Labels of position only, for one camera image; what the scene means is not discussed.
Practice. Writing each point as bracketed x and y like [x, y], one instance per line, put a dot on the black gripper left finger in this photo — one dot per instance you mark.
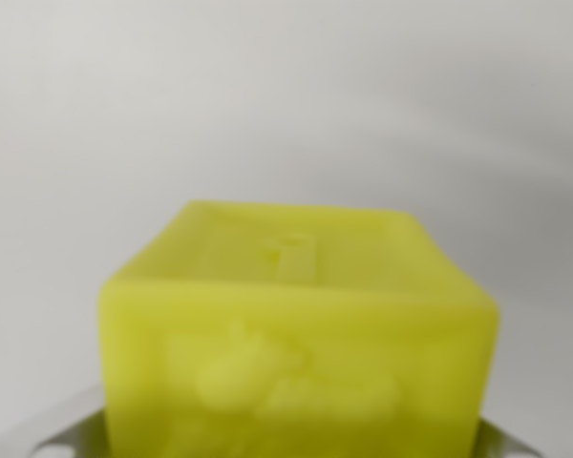
[83, 429]

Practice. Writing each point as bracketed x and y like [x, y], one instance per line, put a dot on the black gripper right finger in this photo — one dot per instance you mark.
[499, 441]

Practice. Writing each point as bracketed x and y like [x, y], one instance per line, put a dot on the yellow embossed cube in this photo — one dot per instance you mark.
[296, 343]

